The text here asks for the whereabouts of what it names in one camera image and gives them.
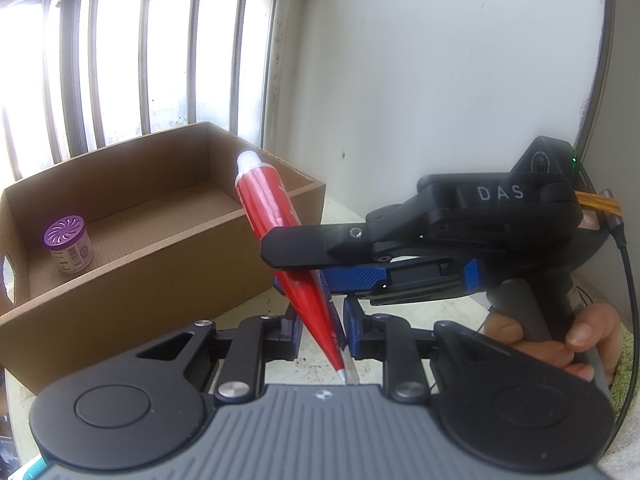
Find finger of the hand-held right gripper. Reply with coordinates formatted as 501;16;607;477
320;260;486;306
261;223;427;267

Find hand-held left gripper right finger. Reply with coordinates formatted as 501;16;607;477
342;299;506;404

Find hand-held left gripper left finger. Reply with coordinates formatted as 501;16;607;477
136;310;304;405

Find red toothpaste tube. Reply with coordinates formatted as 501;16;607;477
236;150;359;387

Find brown cardboard box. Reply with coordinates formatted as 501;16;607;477
0;121;327;395

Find purple lid air freshener jar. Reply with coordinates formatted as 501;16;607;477
43;214;94;275

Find person's right hand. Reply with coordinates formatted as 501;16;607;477
482;303;624;387

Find metal window bars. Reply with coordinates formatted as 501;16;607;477
0;0;282;182

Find orange flat ribbon cable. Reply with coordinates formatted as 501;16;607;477
574;190;624;214

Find grey usb cable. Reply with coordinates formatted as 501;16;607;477
600;187;640;427

